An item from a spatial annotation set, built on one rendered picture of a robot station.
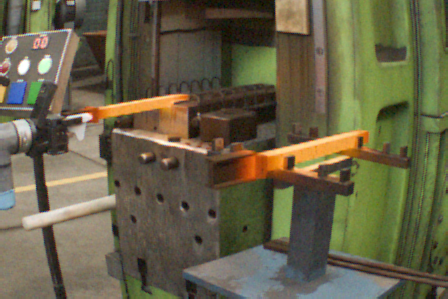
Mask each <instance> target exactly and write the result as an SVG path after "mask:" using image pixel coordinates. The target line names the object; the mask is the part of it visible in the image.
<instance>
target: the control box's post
mask: <svg viewBox="0 0 448 299"><path fill-rule="evenodd" d="M33 169H34V176H35V182H36V196H37V200H38V209H39V214H40V213H45V212H49V203H48V199H47V186H46V181H45V170H44V156H43V154H42V155H40V154H38V155H36V158H33ZM42 235H43V238H44V246H45V248H46V255H47V259H48V265H49V271H50V273H51V279H52V283H54V284H56V285H60V284H63V282H62V279H61V273H60V269H59V265H58V258H57V255H56V248H55V243H54V238H53V229H52V227H51V226H47V227H42ZM53 287H54V286H53ZM54 292H55V295H56V299H66V295H65V293H64V288H63V286H61V287H54Z"/></svg>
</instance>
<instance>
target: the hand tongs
mask: <svg viewBox="0 0 448 299"><path fill-rule="evenodd" d="M288 247H289V242H286V241H283V240H277V239H275V240H272V241H271V242H268V243H265V244H263V249H268V250H271V251H273V252H275V251H276V252H278V253H281V254H286V255H287V253H288ZM331 258H332V259H334V260H332V259H331ZM335 259H337V260H339V261H337V260H335ZM340 260H342V261H346V262H348V263H346V262H342V261H340ZM349 262H351V263H355V264H360V266H359V265H354V264H351V263H349ZM327 263H329V264H331V265H332V264H333V265H335V266H336V265H337V266H339V267H341V266H342V267H344V268H345V267H346V268H348V269H349V268H350V269H352V270H353V269H354V270H359V271H363V272H367V273H368V272H369V273H373V274H377V275H378V274H379V275H383V276H386V277H392V278H396V279H397V278H398V279H401V280H407V281H412V282H417V283H420V284H421V283H422V284H427V285H432V286H436V287H441V288H442V287H443V288H447V289H448V283H445V282H448V277H447V276H442V275H441V276H440V275H437V274H436V275H435V274H430V273H424V272H421V271H420V272H419V271H416V270H410V269H407V268H406V269H405V268H401V267H400V268H399V267H395V266H391V265H390V266H389V265H385V264H381V263H377V262H376V263H374V262H370V261H366V260H362V259H357V258H356V259H355V258H350V257H348V256H347V257H345V256H341V255H335V254H330V253H329V257H328V258H327ZM361 265H364V267H363V266H361ZM365 266H368V267H365ZM369 266H370V267H374V268H375V269H374V268H369ZM376 268H379V269H376ZM380 268H381V269H385V270H389V271H384V270H380ZM390 270H391V271H392V272H390ZM393 271H394V272H398V273H393ZM399 272H400V273H404V274H405V273H406V274H409V275H415V276H418V277H413V276H408V275H402V274H399ZM419 276H420V277H423V278H419ZM424 277H425V278H428V279H424ZM429 278H430V279H433V280H429ZM434 279H435V280H438V281H434ZM439 280H440V281H445V282H444V283H443V282H439Z"/></svg>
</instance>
